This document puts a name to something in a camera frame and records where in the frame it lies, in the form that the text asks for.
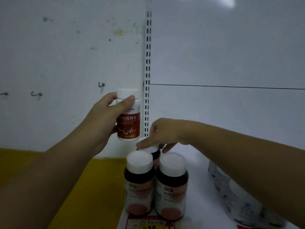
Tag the person's left hand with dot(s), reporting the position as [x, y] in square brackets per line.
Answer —
[102, 124]

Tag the person's right hand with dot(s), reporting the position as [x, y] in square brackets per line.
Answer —
[169, 131]

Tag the person's right forearm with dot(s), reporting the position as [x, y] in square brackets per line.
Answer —
[257, 164]

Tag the person's left forearm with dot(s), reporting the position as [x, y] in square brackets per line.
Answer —
[43, 183]

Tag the slotted white shelf upright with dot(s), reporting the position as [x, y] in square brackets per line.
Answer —
[147, 69]

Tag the red yellow price tag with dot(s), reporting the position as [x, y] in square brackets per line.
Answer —
[147, 226]

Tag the white back panel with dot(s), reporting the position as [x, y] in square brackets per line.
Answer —
[226, 45]

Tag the black wall hook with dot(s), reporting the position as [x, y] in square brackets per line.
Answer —
[101, 84]
[36, 94]
[3, 94]

